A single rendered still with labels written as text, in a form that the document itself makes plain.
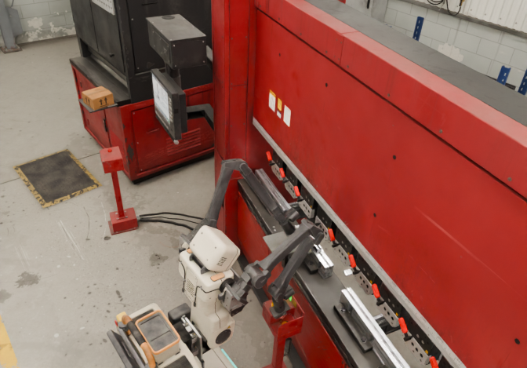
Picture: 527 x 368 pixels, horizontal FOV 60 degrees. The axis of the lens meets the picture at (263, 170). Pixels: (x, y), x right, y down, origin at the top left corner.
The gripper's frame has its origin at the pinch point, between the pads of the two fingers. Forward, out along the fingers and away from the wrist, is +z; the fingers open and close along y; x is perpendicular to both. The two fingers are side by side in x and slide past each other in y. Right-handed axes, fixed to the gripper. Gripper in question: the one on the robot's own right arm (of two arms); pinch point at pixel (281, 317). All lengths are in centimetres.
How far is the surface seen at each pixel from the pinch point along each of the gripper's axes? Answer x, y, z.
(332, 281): 5.3, 37.2, 0.9
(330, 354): -24.1, 15.3, 17.3
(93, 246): 186, -99, 58
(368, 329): -34.6, 33.1, -7.5
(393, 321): -49, 37, -34
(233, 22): 119, 49, -120
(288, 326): -4.8, 1.3, 4.1
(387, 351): -50, 33, -9
